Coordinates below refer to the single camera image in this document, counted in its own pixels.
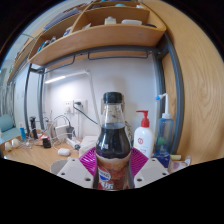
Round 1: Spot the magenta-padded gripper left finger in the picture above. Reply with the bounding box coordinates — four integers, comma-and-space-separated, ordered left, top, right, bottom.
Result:
56, 146, 100, 190

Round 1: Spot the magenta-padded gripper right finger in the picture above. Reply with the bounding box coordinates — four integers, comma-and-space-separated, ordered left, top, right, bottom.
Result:
128, 146, 170, 190

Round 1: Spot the cola bottle with black cap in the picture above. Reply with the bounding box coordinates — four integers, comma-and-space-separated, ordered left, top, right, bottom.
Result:
92, 91, 135, 192

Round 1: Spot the small white oval case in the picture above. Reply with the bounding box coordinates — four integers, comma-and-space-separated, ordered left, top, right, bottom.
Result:
57, 147, 72, 157

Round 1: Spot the pink white packet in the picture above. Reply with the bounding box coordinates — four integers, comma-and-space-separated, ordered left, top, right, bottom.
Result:
167, 156, 192, 174

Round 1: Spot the white tissue pack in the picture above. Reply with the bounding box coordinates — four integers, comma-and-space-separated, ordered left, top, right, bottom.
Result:
78, 134, 101, 158

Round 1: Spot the white red-pump lotion bottle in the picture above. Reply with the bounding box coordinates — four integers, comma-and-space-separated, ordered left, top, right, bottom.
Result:
133, 110, 156, 159

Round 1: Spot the blue spray bottle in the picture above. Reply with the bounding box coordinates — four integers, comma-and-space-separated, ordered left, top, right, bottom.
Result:
153, 93, 175, 168

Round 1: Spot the small black box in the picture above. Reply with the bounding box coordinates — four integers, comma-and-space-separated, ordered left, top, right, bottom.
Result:
42, 138, 52, 149

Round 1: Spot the white power strip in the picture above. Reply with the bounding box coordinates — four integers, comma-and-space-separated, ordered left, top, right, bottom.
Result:
54, 123, 76, 141

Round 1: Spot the black electric shaver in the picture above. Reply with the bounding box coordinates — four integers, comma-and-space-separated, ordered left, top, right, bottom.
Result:
29, 115, 39, 140

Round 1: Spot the small blue tube bottle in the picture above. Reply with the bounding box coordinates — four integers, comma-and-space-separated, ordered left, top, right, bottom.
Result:
18, 121, 28, 143

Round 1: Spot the teal chair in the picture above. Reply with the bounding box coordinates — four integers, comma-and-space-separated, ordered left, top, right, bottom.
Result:
0, 114, 21, 144

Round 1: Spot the wooden wardrobe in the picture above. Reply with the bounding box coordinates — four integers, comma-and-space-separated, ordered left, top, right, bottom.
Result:
143, 0, 224, 166

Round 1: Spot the wooden shelf unit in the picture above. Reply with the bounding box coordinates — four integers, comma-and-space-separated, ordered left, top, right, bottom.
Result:
6, 0, 168, 84

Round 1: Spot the white wall socket panel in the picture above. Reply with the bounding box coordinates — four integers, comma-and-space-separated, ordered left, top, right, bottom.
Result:
63, 99, 88, 115

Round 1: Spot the grey metal frame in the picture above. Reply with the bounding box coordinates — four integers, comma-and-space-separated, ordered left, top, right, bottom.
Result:
23, 33, 186, 156

